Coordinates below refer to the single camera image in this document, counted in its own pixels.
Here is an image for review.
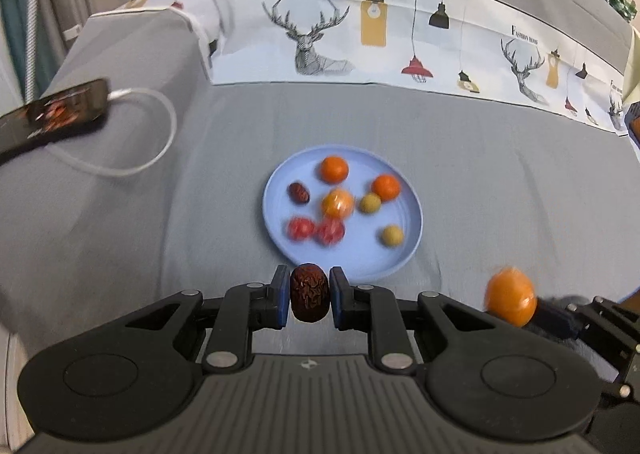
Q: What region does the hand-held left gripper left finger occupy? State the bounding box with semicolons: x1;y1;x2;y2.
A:
122;264;292;375

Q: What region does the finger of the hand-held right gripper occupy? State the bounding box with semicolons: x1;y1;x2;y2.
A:
530;296;586;342

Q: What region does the orange tangerine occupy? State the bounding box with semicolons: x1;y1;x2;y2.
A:
485;266;538;327
371;174;402;202
319;155;350;185
321;188;357;221

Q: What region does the red round fruit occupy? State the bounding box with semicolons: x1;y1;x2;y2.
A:
286;216;317;242
315;219;347;249

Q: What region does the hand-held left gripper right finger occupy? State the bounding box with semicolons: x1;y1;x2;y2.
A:
329;266;493;374

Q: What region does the black smartphone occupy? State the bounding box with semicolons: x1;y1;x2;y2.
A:
0;78;112;167

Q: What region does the blue round plate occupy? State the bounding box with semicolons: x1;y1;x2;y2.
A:
262;145;424;283

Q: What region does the white charging cable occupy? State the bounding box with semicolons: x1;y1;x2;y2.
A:
47;88;179;178

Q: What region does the grey bed cover deer print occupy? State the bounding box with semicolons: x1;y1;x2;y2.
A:
0;0;640;454

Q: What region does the yellow round fruit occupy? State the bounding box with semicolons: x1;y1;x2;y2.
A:
377;225;405;248

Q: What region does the teal curtain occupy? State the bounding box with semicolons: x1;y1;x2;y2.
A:
0;0;40;84

